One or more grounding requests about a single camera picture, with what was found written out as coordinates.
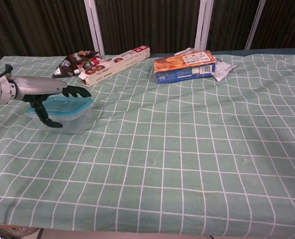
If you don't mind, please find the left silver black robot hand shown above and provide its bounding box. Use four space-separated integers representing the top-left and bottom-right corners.
9 75 92 128

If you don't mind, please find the blue plastic lid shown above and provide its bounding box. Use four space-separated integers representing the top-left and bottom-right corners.
27 96 93 119

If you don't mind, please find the clear plastic container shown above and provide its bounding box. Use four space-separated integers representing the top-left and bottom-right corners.
29 102 93 134

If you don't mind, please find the long cream cookie box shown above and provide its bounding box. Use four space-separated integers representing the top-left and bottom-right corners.
79 44 151 87

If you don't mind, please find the orange blue cracker box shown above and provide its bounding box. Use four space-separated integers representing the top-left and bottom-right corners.
153 50 216 84

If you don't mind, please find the dark brown snack bag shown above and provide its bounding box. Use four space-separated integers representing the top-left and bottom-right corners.
52 50 100 79

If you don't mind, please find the red green snack packet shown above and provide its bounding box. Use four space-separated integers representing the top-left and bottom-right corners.
76 56 103 74

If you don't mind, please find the dark corrugated partition panel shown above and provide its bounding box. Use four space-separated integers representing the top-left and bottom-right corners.
0 0 94 60
251 0 295 50
95 0 202 54
206 0 261 52

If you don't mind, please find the green checked tablecloth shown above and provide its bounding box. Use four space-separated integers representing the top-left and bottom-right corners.
0 51 295 236

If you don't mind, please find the white snack pouch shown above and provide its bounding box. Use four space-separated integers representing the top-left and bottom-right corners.
174 47 197 56

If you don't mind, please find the silver crumpled wrapper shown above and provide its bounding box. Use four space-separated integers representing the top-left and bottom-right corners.
213 56 238 82

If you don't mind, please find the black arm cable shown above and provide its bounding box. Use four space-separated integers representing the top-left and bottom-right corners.
0 64 14 84

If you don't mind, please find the white partition frame post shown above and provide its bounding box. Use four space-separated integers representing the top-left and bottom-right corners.
84 0 105 56
244 0 267 50
194 0 214 52

